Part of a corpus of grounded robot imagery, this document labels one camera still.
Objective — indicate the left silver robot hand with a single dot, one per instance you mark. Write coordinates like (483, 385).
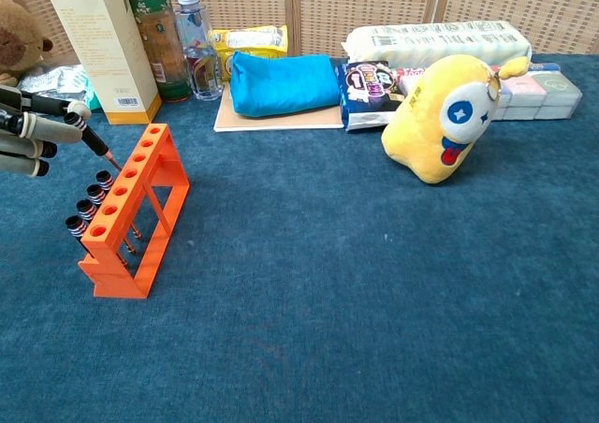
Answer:
(47, 130)

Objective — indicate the orange tube rack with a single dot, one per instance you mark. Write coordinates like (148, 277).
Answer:
(140, 175)

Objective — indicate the silver wet wipes pack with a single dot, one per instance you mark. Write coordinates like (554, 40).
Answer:
(61, 81)

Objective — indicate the brown capybara plush toy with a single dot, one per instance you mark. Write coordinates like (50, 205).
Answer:
(16, 39)

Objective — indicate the cream and yellow carton box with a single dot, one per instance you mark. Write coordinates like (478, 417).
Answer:
(103, 44)

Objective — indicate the green tea bottle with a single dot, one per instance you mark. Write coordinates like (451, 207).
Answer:
(159, 44)

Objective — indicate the clear water bottle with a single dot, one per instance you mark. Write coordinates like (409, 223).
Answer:
(196, 44)

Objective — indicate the yellow snack bag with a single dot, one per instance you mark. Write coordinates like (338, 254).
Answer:
(252, 39)

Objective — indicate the beige flat board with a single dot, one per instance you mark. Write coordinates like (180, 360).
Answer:
(281, 122)

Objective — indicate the blue folded cloth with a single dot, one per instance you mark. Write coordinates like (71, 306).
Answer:
(285, 83)

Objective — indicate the dark purple printed packet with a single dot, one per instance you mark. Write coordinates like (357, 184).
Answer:
(367, 91)

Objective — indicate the blue carpet table cover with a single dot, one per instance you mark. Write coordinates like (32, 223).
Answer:
(327, 301)

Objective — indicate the wicker folding screen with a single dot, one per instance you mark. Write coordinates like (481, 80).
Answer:
(374, 2)

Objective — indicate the plastic food wrap box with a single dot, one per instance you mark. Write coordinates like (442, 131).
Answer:
(412, 74)

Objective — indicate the yellow plush toy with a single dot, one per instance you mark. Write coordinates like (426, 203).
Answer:
(421, 128)

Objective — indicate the white paper towel pack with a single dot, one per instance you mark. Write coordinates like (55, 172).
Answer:
(421, 41)

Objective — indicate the pastel tissue pack bundle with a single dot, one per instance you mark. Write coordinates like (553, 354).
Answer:
(543, 95)

